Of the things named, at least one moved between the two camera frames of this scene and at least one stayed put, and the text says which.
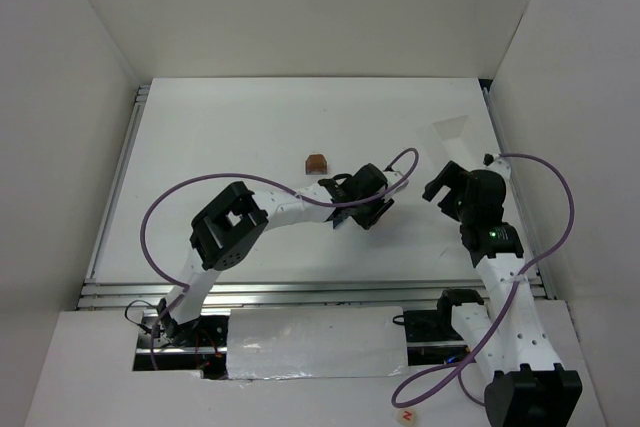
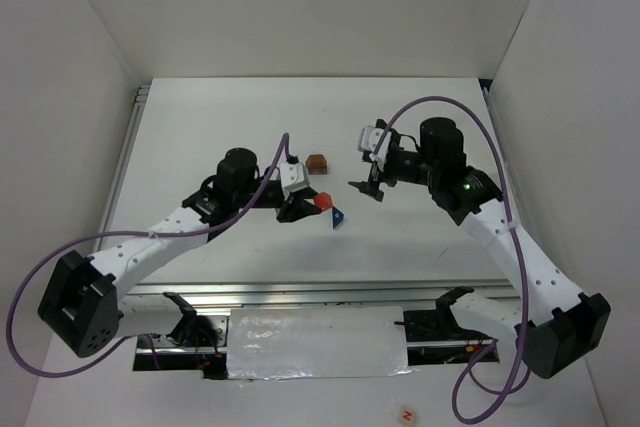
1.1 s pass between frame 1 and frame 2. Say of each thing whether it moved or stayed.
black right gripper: moved
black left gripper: moved
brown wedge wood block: stayed
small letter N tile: stayed
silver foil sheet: stayed
